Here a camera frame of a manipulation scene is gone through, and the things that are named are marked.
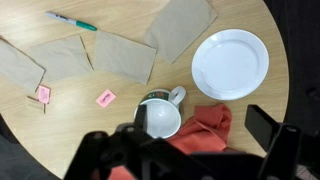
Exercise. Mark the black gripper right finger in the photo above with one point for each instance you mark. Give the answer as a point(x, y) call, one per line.
point(280, 150)

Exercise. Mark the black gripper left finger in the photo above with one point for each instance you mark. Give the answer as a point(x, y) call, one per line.
point(133, 156)

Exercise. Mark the green capped marker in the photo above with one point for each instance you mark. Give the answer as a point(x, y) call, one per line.
point(85, 25)

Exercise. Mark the white mug with green band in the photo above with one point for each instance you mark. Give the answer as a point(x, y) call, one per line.
point(161, 116)

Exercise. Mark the red cloth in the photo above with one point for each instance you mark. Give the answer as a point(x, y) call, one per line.
point(206, 130)

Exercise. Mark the white round plate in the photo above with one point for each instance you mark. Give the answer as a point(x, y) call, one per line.
point(230, 65)

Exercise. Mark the brown paper napkin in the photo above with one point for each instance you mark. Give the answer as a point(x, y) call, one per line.
point(180, 26)
point(123, 56)
point(60, 58)
point(16, 65)

